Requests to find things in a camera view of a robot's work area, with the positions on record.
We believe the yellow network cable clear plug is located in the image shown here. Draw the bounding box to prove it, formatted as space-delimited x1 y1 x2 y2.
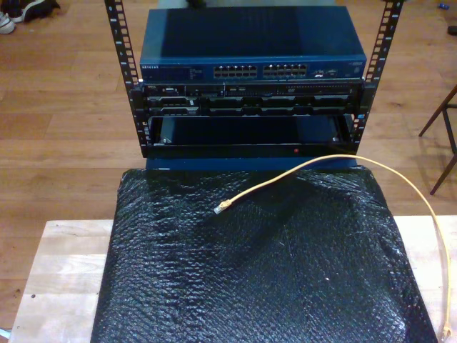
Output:
213 154 453 343

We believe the dark blue flat rack unit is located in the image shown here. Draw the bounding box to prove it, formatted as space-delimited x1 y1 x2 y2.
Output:
145 154 361 172

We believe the black rack tray red dot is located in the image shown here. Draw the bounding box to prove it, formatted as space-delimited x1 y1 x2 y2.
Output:
141 114 361 160

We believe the black rack server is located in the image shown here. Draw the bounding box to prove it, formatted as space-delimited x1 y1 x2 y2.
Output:
141 82 365 117

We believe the black textured bubble mat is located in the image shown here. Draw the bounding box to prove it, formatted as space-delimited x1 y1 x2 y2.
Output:
91 166 439 343

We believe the dark sneaker white sole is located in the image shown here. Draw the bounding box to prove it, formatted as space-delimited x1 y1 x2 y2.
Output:
6 0 61 24

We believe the blue network switch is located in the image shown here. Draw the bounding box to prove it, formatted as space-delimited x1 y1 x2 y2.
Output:
139 6 368 85

